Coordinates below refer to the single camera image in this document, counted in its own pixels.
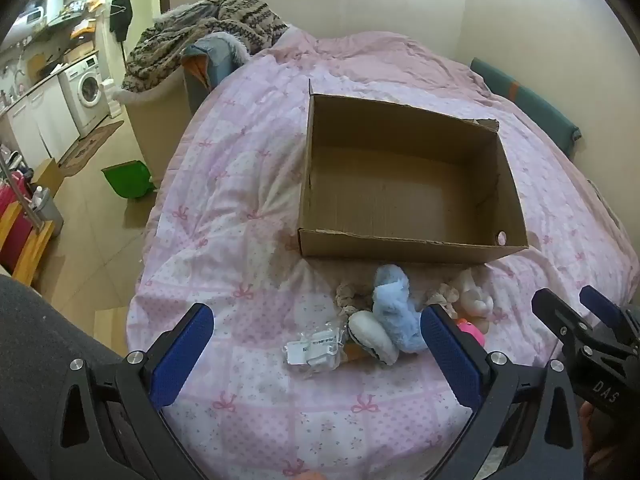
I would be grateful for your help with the white oval plush toy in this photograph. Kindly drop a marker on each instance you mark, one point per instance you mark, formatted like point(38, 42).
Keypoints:
point(372, 342)

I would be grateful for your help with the blue plush toy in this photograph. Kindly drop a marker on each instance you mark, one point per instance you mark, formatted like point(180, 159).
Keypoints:
point(395, 315)

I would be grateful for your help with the beige knotted plush toy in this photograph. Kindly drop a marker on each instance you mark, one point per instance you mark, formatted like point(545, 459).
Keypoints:
point(350, 295)

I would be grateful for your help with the pink toy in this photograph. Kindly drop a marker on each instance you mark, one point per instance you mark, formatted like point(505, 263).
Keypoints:
point(472, 332)

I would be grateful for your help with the small cardboard floor box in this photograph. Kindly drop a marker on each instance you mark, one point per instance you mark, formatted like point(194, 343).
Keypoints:
point(47, 175)

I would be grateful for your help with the pink patterned bed quilt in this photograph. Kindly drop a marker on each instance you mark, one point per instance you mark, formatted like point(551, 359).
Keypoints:
point(240, 200)

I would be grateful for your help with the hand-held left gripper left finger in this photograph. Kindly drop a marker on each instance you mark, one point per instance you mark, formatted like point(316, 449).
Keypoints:
point(182, 355)

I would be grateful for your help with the brown cardboard piece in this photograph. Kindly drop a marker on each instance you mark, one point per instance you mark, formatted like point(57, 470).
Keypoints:
point(357, 352)

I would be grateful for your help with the black hanging garment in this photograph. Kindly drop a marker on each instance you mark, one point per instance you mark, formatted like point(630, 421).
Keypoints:
point(121, 15)

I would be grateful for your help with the white laundry tub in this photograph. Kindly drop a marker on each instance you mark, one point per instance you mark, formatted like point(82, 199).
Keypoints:
point(155, 120)

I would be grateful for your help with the teal headboard cushion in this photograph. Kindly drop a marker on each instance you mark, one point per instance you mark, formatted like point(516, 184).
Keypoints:
point(530, 100)

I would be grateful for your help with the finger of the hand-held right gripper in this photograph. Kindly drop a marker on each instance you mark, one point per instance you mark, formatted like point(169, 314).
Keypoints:
point(602, 307)
point(557, 312)

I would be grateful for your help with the grey waste bin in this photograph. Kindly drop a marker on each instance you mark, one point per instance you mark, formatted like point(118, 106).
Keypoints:
point(47, 212)

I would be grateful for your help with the white washing machine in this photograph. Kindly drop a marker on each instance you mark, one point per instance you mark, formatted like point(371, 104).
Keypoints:
point(85, 90)

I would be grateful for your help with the person's right hand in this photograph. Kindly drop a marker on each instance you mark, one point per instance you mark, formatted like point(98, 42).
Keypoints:
point(586, 430)

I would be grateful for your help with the wooden rack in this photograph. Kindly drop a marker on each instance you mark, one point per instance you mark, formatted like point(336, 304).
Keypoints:
point(32, 247)

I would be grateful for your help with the blue jacket with fur trim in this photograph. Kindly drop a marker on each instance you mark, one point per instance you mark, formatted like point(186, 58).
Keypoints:
point(215, 55)

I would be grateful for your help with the brown floor rug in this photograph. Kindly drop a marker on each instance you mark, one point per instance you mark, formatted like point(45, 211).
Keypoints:
point(90, 147)

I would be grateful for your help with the white microwave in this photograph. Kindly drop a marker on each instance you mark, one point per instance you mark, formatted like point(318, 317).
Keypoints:
point(32, 14)

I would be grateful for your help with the patterned knit blanket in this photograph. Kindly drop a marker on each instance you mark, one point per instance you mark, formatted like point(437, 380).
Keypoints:
point(200, 25)

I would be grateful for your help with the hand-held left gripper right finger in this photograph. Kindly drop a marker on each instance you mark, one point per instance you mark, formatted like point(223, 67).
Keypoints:
point(452, 360)

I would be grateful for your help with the brown cardboard box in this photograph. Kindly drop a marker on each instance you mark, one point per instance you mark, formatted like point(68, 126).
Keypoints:
point(400, 195)

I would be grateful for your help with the green dustpan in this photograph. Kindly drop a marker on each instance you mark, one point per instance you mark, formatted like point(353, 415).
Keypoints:
point(127, 177)

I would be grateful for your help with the white kitchen cabinet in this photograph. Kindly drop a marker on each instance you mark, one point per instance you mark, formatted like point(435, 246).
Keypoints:
point(40, 115)

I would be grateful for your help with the pink suitcase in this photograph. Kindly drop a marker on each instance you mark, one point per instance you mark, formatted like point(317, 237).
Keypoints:
point(12, 215)

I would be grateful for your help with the clear plastic packet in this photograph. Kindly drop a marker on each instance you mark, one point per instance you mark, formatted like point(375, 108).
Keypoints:
point(315, 347)

